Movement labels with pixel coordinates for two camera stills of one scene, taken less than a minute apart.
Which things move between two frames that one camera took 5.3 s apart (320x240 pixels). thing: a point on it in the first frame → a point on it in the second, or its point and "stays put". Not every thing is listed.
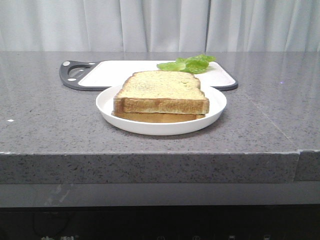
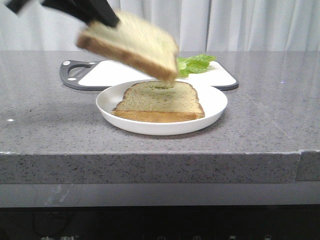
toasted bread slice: (161, 92) → (135, 43)
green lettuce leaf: (194, 64) stays put
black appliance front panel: (221, 222) stays put
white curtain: (27, 26) stays put
